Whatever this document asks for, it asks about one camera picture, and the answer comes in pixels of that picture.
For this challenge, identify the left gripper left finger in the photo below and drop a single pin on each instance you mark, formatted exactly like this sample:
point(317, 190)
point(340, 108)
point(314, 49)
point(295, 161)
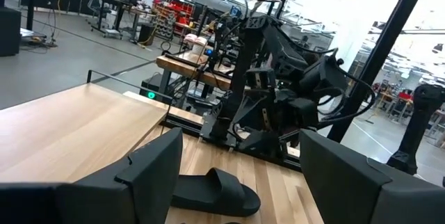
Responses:
point(146, 182)

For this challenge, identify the black post stand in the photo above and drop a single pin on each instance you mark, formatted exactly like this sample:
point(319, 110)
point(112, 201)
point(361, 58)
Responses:
point(417, 130)

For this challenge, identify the wooden shelf with black frame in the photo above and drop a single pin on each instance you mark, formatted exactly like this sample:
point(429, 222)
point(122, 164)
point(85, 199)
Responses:
point(69, 130)

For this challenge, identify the wooden workbench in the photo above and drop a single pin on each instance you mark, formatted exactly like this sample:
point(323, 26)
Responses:
point(180, 67)

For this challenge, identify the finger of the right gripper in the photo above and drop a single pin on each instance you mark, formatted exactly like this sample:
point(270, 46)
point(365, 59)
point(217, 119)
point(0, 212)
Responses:
point(260, 142)
point(257, 112)

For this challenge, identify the pink and white container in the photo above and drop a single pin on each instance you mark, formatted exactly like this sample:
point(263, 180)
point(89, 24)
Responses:
point(198, 45)

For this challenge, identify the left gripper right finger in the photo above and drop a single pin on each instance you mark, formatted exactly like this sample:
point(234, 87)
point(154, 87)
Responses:
point(347, 196)

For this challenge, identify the red parts shelf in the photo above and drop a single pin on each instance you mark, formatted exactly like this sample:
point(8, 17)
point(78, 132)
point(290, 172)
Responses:
point(179, 10)

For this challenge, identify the black rubber slide sandal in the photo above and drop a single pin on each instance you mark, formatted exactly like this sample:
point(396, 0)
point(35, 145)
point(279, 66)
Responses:
point(222, 196)

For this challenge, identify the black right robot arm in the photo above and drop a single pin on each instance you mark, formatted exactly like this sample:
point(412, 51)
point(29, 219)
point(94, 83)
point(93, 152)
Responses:
point(278, 50)

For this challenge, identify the black cabinet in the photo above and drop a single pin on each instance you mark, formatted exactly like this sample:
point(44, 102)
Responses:
point(9, 31)

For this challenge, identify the black aluminium table frame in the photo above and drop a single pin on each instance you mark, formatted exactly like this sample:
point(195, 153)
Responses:
point(387, 43)

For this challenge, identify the black computer tower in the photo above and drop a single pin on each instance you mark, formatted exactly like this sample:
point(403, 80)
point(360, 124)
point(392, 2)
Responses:
point(153, 85)

